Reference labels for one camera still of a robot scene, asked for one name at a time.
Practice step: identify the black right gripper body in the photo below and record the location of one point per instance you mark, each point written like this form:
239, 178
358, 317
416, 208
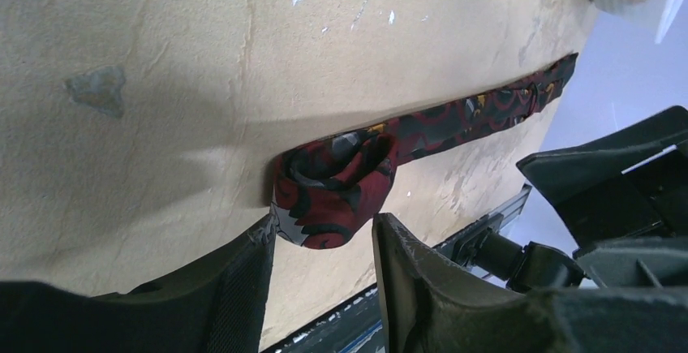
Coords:
623, 198

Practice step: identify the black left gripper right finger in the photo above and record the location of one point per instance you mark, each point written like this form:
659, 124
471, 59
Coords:
615, 319

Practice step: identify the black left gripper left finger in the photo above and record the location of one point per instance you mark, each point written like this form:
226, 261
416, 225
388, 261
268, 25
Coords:
214, 304

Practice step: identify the dark red patterned tie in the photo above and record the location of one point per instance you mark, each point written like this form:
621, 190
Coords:
324, 191

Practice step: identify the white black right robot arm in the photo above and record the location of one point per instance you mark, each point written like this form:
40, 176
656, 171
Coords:
532, 266

